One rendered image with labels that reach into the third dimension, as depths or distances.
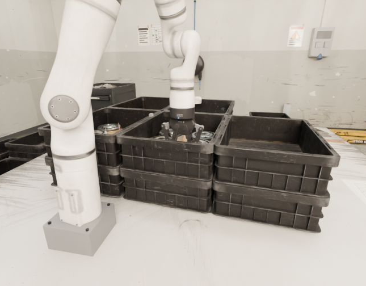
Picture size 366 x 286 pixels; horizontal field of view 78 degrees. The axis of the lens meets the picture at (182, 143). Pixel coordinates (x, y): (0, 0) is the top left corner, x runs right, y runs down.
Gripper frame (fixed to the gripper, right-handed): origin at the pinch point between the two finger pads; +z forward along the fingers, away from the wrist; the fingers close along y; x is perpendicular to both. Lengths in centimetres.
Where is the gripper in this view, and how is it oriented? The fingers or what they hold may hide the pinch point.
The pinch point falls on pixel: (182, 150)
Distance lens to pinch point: 72.8
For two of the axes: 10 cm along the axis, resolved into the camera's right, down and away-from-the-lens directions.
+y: 9.6, 0.9, -2.7
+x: 2.8, -3.2, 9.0
